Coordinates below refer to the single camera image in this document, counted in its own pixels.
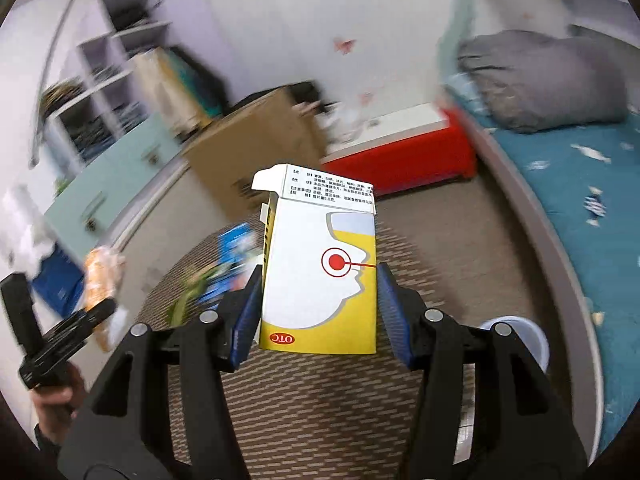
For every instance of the white plastic bag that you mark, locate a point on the white plastic bag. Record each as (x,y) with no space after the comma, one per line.
(340,125)

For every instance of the grey duvet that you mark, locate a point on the grey duvet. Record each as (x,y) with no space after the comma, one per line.
(545,80)

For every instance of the blue box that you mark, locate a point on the blue box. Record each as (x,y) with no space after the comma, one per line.
(60,280)

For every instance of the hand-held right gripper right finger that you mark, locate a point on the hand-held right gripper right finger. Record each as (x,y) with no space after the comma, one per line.
(395,320)

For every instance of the red bench with white top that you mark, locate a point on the red bench with white top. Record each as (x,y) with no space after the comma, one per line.
(410,150)

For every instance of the green wrapper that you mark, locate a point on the green wrapper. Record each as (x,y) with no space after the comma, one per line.
(192,295)

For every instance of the white shelf unit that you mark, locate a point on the white shelf unit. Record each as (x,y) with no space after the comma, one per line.
(102,95)

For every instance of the curved metal pole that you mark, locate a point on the curved metal pole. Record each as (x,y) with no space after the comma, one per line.
(60,35)

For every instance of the person's left hand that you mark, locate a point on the person's left hand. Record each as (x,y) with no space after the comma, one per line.
(57,395)

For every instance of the tan cardboard panel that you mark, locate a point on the tan cardboard panel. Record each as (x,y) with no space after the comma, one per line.
(160,90)

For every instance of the orange snack packet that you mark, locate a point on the orange snack packet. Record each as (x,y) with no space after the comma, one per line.
(102,275)

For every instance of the yellow and white medicine box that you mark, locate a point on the yellow and white medicine box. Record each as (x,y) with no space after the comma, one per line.
(310,305)

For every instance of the bed with teal sheet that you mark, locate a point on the bed with teal sheet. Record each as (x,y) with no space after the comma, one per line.
(575,195)

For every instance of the light blue snack packet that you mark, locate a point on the light blue snack packet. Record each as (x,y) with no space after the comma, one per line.
(235,250)

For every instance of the large cardboard box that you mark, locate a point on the large cardboard box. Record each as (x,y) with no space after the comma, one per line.
(260,145)

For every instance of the person's left forearm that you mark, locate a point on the person's left forearm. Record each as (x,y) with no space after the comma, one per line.
(50,437)

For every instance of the pink butterfly wall sticker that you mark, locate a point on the pink butterfly wall sticker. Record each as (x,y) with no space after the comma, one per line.
(344,45)
(367,98)

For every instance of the pale teal drawer cabinet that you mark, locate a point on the pale teal drawer cabinet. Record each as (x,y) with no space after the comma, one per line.
(115,180)

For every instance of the teal box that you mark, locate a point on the teal box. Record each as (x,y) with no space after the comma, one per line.
(197,85)

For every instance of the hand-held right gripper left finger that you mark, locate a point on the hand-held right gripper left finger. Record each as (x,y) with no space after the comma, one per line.
(247,320)

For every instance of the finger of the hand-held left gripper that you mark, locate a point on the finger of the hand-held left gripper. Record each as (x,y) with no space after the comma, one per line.
(82,317)

